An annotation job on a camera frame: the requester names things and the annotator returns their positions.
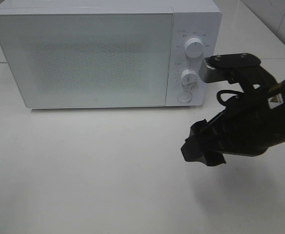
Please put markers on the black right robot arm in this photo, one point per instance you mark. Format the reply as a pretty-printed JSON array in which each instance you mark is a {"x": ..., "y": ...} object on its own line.
[{"x": 283, "y": 114}]

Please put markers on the upper white power knob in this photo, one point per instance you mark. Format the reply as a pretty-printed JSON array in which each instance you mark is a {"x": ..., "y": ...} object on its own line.
[{"x": 194, "y": 47}]

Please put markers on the round white door button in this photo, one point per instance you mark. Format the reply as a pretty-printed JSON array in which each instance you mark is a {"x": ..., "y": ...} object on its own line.
[{"x": 184, "y": 97}]

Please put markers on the white timer knob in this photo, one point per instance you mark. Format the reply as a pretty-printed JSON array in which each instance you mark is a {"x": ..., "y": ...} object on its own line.
[{"x": 189, "y": 77}]

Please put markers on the white microwave oven body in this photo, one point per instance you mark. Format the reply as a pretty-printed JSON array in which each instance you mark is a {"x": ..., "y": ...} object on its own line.
[{"x": 201, "y": 18}]

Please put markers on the white microwave door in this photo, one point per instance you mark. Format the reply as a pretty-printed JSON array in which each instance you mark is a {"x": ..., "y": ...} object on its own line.
[{"x": 85, "y": 61}]

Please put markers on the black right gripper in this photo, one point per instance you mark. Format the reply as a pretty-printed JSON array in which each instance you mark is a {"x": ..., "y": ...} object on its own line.
[{"x": 247, "y": 126}]

